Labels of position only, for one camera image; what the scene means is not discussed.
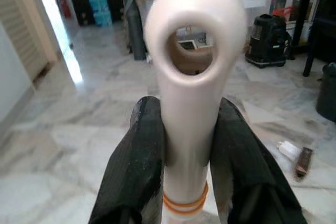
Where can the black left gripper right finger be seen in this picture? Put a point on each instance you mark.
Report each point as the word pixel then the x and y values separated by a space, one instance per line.
pixel 244 176

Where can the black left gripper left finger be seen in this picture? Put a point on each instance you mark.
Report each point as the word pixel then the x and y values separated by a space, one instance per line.
pixel 134 171

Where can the black floor appliance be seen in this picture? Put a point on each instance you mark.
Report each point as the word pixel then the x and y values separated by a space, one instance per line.
pixel 267 40

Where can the orange rubber band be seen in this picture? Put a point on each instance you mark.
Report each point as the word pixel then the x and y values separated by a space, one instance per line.
pixel 183 210
pixel 202 197

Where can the white paper scrap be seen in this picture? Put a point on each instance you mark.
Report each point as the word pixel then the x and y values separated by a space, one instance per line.
pixel 287 149

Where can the brown wrapper strip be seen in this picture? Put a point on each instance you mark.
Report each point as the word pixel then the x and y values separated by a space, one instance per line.
pixel 303 162

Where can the black round bin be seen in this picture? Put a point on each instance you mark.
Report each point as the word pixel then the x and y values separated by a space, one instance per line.
pixel 328 95

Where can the black piano bench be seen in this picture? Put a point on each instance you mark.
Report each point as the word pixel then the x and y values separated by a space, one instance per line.
pixel 311 56

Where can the white framed picture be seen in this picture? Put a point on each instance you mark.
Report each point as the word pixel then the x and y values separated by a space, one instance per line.
pixel 187 44

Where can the dark grey rolled mat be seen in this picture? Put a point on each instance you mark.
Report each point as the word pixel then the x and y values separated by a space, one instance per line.
pixel 136 32

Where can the blue bottle pack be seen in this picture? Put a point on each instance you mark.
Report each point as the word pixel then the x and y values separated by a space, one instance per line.
pixel 99 3
pixel 103 19

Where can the orange plastic bag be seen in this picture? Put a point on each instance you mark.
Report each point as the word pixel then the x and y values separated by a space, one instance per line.
pixel 282 11

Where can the black upright piano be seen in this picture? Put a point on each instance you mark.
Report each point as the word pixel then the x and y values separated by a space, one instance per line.
pixel 300 16

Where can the red fire extinguisher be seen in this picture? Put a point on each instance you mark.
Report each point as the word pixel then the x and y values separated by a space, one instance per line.
pixel 65 7

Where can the beige louvered door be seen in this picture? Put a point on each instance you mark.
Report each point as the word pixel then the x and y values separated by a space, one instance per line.
pixel 21 24

